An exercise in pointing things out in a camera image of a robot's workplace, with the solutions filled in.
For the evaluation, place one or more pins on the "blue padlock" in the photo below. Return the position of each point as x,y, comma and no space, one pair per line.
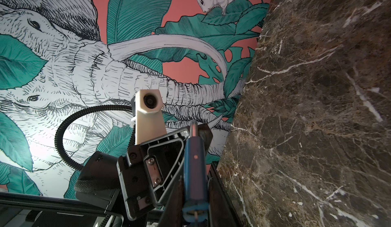
196,204

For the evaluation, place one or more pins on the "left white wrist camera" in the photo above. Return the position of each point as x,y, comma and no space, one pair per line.
148,118

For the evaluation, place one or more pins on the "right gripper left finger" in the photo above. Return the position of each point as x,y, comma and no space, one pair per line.
172,216

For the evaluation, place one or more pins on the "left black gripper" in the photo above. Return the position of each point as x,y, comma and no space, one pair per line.
131,186

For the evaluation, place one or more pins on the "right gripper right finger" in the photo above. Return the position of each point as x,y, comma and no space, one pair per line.
221,210

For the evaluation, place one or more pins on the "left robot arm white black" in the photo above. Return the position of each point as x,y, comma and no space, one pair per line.
28,141

